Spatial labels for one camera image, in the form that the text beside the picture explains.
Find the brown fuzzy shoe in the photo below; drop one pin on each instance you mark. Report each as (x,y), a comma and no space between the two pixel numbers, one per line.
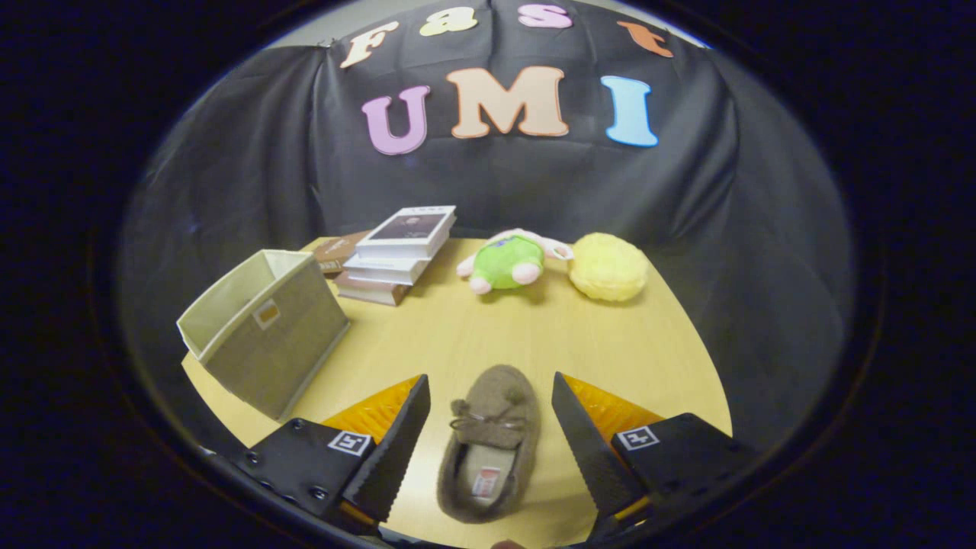
(496,396)

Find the green plush toy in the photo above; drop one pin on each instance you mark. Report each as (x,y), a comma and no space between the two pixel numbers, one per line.
(507,263)

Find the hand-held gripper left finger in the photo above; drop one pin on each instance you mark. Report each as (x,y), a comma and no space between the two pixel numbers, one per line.
(393,457)

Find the reddish spine book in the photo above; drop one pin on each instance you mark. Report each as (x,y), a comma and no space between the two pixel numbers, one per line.
(370,291)

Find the brown cover book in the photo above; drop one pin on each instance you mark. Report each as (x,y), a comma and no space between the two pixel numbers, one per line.
(339,248)

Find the beige fabric storage box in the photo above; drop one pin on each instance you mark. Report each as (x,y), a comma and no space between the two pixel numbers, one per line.
(282,351)

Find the black backdrop cloth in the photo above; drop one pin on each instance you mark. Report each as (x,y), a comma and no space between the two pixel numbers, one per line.
(244,152)

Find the plain white book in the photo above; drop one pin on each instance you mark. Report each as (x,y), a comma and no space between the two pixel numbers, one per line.
(389,271)

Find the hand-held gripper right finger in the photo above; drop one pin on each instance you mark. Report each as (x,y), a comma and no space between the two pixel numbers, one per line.
(591,457)

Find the yellow fluffy plush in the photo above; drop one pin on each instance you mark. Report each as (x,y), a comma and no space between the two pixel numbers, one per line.
(610,267)

